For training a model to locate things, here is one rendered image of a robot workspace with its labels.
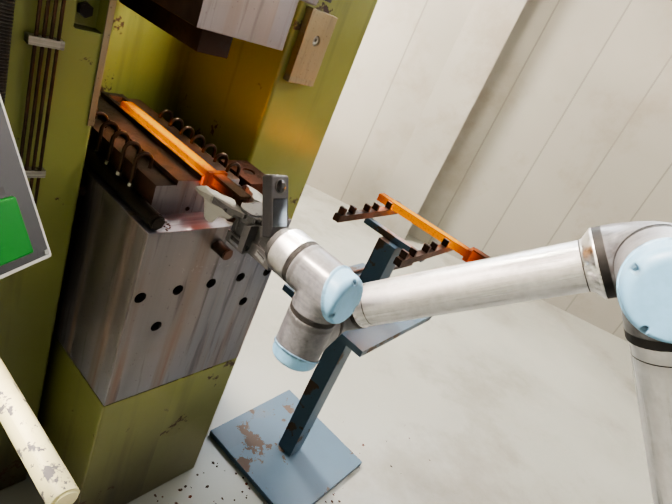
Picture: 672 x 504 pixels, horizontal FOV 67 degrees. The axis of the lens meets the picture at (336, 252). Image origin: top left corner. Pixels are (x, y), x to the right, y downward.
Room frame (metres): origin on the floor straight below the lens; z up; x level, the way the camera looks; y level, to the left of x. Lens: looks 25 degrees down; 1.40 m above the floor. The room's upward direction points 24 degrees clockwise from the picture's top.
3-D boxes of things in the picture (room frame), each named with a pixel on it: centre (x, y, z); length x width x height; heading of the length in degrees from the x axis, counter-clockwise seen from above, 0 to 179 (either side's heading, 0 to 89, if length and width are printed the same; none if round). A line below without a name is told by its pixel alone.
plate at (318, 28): (1.27, 0.25, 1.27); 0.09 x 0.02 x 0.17; 149
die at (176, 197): (1.04, 0.48, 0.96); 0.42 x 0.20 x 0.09; 59
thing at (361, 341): (1.33, -0.13, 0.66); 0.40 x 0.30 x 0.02; 151
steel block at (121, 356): (1.09, 0.46, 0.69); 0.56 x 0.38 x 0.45; 59
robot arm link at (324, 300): (0.77, 0.00, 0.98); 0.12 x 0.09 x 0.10; 59
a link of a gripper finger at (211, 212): (0.87, 0.25, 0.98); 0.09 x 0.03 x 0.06; 87
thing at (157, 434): (1.09, 0.46, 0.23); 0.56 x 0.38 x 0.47; 59
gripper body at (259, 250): (0.86, 0.14, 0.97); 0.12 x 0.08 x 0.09; 59
